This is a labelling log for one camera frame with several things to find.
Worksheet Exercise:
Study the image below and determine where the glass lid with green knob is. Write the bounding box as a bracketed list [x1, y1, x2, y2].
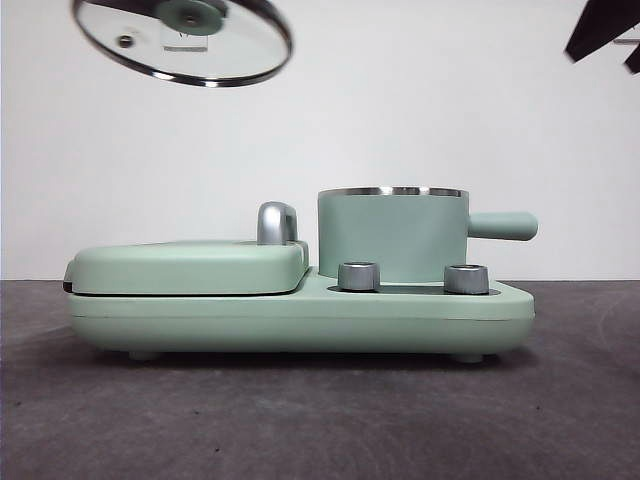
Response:
[72, 0, 294, 89]

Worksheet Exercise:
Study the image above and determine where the green griddle cover silver handle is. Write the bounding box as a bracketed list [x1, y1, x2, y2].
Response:
[63, 201, 311, 297]

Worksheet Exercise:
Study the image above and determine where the mint green breakfast machine base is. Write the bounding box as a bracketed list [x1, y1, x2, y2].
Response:
[68, 267, 536, 364]

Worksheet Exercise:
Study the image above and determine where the silver control knob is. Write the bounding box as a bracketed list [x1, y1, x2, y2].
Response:
[338, 260, 380, 291]
[443, 263, 490, 295]

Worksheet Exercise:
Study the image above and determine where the mint green steamer pot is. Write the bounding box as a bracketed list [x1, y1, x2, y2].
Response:
[317, 185, 540, 281]

